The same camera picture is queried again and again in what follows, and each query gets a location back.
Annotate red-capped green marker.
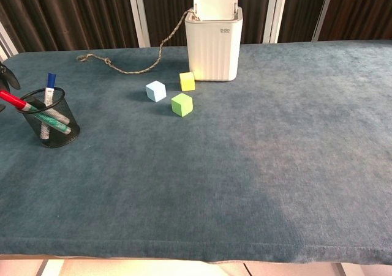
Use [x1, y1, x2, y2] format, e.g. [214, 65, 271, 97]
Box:
[0, 90, 72, 135]

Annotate yellow cube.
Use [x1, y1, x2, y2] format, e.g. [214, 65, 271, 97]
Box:
[179, 72, 196, 92]

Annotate braided rope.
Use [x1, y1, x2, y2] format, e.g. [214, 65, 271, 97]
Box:
[76, 9, 197, 75]

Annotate light blue cube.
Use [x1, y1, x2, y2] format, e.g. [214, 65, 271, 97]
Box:
[145, 80, 167, 103]

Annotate green cube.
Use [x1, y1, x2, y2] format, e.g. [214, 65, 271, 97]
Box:
[170, 92, 194, 117]

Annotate white ribbed trash bin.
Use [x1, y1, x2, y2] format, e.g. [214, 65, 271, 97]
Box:
[184, 0, 244, 83]

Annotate black mesh pen holder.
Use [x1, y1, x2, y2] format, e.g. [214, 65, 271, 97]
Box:
[17, 87, 81, 149]

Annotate blue cap marker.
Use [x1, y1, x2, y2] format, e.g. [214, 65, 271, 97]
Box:
[39, 72, 58, 140]

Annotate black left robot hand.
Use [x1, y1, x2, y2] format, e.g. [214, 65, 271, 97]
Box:
[0, 62, 21, 111]

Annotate blue velvet tablecloth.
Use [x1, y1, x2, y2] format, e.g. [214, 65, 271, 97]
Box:
[0, 39, 392, 266]

